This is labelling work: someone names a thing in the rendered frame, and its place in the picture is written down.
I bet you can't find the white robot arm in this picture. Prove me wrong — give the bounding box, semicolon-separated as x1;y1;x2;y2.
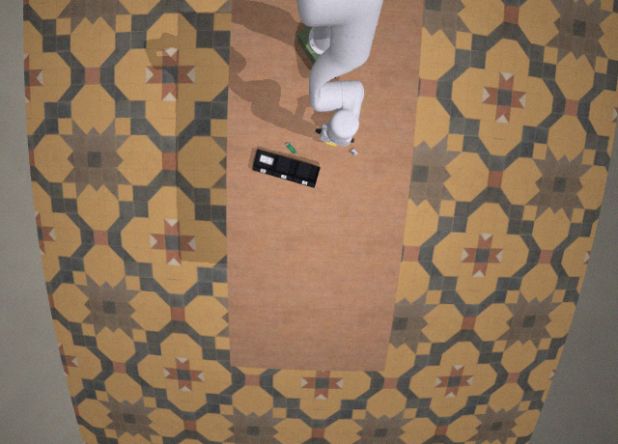
296;0;383;144

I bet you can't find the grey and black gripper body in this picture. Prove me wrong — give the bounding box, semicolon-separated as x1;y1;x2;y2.
320;128;352;147

